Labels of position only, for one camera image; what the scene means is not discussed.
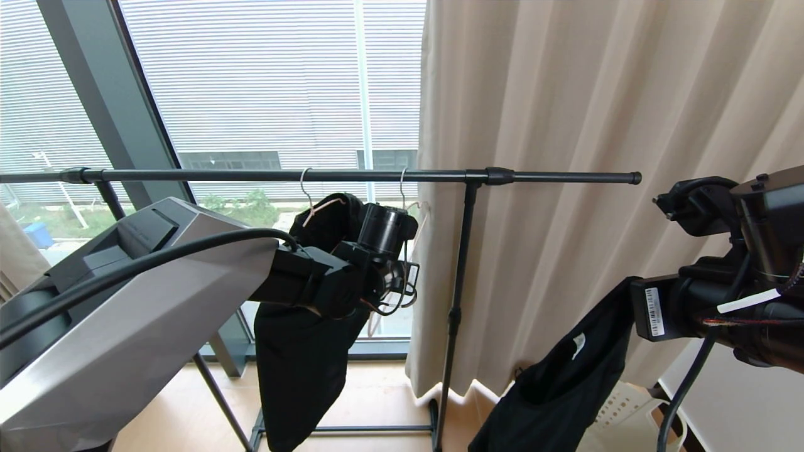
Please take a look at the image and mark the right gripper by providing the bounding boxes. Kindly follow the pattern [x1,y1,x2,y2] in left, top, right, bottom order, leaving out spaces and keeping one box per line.
[630,254,804,372]

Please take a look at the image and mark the black shirt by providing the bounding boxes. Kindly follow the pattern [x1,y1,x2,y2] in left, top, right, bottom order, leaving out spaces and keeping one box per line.
[468,276,643,452]

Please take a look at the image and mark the pink clothes hanger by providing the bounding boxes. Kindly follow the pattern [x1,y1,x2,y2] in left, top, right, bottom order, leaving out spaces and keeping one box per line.
[366,168,433,340]
[299,168,347,228]

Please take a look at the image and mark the black shorts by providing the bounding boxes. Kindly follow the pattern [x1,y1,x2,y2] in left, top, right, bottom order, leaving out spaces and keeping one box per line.
[253,192,378,452]

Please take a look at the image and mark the white laundry basket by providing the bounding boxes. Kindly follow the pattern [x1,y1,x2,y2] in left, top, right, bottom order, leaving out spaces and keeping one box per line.
[577,380,690,452]

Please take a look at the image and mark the black clothes rack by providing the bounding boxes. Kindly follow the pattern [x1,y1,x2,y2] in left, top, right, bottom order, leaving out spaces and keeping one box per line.
[0,166,643,452]

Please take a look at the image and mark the beige curtain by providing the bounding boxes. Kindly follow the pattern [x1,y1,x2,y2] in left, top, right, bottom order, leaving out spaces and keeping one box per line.
[0,201,51,302]
[405,0,804,399]

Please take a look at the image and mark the window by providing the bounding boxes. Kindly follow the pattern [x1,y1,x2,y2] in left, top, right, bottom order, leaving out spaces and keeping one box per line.
[0,0,428,362]

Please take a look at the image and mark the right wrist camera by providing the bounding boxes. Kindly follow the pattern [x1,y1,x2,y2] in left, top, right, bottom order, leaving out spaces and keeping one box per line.
[652,176,743,239]

